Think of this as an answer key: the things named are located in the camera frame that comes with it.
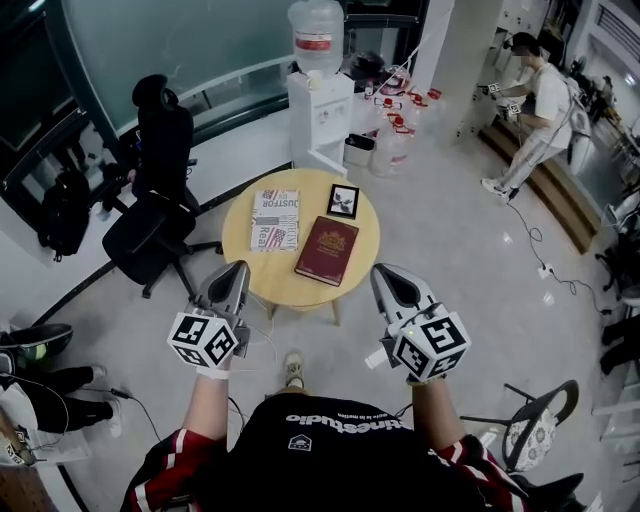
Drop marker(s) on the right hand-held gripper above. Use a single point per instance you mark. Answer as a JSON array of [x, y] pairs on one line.
[[430, 347]]

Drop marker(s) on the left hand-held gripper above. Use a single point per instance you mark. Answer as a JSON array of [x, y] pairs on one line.
[[200, 340]]

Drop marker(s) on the white printed book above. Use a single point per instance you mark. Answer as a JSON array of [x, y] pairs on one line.
[[275, 220]]

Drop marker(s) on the dark red book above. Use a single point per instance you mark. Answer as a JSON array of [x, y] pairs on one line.
[[326, 250]]

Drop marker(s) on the person's left forearm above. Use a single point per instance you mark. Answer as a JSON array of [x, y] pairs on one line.
[[207, 410]]

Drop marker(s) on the person's right forearm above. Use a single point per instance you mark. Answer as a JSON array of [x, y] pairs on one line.
[[435, 415]]

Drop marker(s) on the round wooden side table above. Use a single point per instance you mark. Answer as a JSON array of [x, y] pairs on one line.
[[240, 235]]

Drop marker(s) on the white wristband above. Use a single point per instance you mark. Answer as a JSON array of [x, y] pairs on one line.
[[214, 372]]

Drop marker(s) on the person's legs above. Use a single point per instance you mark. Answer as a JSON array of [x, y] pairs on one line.
[[294, 367]]

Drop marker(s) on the clear jug with red cap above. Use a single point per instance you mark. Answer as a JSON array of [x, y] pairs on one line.
[[392, 155], [387, 112], [436, 112], [419, 117]]

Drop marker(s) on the white floor socket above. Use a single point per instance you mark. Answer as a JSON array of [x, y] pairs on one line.
[[546, 271]]

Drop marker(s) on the white trash bin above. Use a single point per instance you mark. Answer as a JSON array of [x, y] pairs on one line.
[[359, 150]]

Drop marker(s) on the black office chair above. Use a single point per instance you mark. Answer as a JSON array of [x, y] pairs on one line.
[[165, 140]]

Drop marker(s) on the person's torso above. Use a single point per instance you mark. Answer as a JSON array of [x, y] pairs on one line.
[[325, 460]]

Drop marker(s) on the black backpack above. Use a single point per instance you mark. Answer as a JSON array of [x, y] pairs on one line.
[[62, 215]]

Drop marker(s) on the black chair with patterned cushion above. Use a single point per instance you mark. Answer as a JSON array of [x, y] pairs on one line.
[[530, 435]]

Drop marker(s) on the wooden step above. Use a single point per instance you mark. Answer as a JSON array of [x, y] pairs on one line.
[[555, 190]]

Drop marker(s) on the white water dispenser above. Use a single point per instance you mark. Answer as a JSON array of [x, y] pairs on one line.
[[320, 125]]

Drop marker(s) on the white cup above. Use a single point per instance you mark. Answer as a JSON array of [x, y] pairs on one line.
[[315, 79]]

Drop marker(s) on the white locker cabinet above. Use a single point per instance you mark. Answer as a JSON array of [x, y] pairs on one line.
[[480, 60]]

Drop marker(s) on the large clear water bottle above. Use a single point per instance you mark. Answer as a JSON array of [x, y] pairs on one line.
[[317, 35]]

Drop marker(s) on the black picture frame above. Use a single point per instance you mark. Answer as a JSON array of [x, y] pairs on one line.
[[343, 201]]

